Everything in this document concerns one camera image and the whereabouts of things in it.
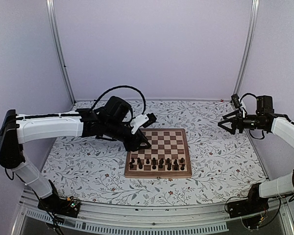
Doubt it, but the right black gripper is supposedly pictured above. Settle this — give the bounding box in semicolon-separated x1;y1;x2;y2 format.
219;110;265;135

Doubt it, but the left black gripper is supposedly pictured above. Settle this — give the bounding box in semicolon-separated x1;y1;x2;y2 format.
105;119;152;153

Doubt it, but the wooden chess board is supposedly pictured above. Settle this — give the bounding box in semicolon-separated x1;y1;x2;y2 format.
124;128;192;179

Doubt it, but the brown chess piece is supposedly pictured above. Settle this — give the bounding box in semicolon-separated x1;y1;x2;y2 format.
167;164;172;171

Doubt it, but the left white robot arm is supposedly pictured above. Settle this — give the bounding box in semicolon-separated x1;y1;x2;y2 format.
0;96;156;212

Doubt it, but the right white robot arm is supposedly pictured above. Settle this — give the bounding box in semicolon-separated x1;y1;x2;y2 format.
218;94;294;213

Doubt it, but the floral patterned table mat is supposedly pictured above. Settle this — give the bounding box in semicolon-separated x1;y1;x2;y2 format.
42;100;267;206

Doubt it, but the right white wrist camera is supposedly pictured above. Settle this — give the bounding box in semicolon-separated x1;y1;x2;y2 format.
231;94;247;118

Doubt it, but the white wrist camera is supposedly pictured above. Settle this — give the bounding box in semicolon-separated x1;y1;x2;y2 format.
130;113;156;134
231;94;247;118

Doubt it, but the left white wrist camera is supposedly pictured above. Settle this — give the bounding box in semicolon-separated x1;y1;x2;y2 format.
130;113;156;134

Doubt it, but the right black camera cable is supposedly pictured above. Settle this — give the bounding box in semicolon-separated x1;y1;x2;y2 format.
239;93;259;105

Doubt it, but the black camera cable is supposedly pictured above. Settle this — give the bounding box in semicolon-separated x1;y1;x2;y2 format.
239;93;259;105
90;85;147;116

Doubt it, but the left black camera cable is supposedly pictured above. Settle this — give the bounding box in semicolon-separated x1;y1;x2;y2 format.
90;85;147;116

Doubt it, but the right aluminium frame post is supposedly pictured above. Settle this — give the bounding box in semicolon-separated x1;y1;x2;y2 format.
233;0;260;94

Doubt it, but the aluminium frame post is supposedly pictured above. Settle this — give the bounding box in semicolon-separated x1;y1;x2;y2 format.
46;0;76;104
233;0;260;94

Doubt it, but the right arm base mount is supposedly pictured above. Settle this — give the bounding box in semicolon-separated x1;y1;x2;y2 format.
224;183;269;230

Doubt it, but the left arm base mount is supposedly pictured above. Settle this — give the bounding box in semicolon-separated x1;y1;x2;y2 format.
38;180;81;218

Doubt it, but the front aluminium rail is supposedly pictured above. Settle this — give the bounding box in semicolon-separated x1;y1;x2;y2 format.
12;189;294;235

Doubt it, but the left aluminium frame post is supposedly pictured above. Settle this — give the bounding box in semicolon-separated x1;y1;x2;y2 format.
46;0;76;104

